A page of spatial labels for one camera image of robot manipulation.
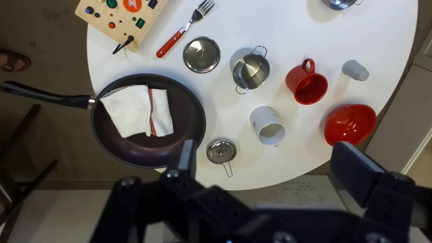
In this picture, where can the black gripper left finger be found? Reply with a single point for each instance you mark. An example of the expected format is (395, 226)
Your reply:
(186, 155)

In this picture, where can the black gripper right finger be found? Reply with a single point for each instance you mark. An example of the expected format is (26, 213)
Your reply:
(355, 173)

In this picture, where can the silver pot lid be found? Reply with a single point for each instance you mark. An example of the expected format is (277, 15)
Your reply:
(201, 54)

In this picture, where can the wide shallow silver pot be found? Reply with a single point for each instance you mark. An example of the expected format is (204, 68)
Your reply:
(339, 3)

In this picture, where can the black frying pan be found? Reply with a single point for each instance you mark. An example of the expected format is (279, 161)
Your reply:
(139, 149)

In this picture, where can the red bowl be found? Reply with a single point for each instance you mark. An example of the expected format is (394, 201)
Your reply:
(350, 123)

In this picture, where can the white folded cloth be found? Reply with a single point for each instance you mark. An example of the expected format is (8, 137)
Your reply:
(130, 110)

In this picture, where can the white mug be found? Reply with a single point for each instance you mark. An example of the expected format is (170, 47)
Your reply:
(265, 123)

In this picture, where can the red mug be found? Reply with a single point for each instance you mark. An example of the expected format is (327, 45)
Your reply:
(308, 85)

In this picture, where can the small grey cup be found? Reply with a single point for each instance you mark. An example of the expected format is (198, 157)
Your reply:
(355, 70)

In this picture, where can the wooden busy board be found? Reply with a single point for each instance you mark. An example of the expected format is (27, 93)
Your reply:
(121, 18)

